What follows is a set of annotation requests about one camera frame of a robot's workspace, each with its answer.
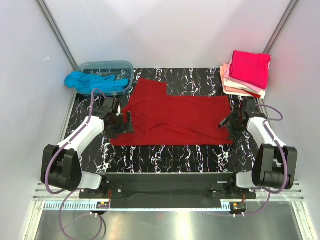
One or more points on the folded red t shirt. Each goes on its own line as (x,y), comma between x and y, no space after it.
(255,95)

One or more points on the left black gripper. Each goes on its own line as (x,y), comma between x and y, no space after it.
(126,127)

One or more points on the right aluminium frame post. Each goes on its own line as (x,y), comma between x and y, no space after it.
(281,25)

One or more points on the left aluminium frame post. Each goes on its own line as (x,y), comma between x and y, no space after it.
(45,10)

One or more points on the folded white t shirt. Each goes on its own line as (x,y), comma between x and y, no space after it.
(254,89)

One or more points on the clear blue plastic bin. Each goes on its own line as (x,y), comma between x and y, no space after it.
(120,69)

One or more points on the folded light pink t shirt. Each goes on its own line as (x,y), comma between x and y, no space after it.
(233,79)

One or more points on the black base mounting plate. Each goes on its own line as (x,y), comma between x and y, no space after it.
(168,191)

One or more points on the folded salmon t shirt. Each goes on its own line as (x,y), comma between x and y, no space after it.
(229,87)

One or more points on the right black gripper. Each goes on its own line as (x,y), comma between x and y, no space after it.
(235,134)

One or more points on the aluminium frame post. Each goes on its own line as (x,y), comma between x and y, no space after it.
(281,25)
(45,10)

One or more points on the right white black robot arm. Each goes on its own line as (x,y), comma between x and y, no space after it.
(275,163)

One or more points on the blue t shirt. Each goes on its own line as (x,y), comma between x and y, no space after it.
(85,83)

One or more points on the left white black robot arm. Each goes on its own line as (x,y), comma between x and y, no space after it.
(61,170)

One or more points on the dark red t shirt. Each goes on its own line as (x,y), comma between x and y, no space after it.
(162,119)

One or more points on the folded magenta t shirt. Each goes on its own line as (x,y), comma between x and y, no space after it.
(252,68)

